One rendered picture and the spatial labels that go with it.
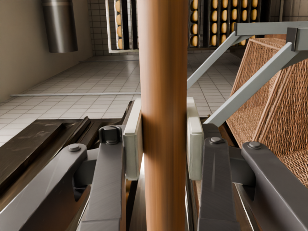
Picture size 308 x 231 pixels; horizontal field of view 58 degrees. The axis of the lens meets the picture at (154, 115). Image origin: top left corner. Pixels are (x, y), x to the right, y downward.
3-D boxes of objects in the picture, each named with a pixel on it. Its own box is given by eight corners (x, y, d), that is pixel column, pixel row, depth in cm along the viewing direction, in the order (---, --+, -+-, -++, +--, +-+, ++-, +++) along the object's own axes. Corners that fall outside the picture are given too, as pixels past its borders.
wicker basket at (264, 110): (309, 161, 122) (245, 162, 123) (266, 116, 175) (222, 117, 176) (330, 48, 105) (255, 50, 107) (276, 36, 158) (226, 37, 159)
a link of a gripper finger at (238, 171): (206, 160, 13) (270, 160, 13) (197, 122, 18) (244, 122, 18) (206, 187, 14) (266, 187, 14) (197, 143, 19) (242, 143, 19)
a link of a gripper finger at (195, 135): (189, 133, 15) (204, 133, 15) (184, 96, 21) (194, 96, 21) (189, 181, 16) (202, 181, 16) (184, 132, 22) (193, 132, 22)
